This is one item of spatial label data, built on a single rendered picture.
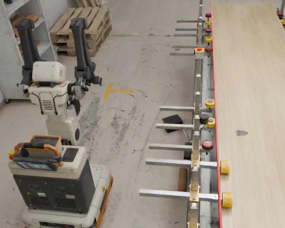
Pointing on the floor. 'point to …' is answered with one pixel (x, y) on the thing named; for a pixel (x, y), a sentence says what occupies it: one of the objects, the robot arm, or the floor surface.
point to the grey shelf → (14, 64)
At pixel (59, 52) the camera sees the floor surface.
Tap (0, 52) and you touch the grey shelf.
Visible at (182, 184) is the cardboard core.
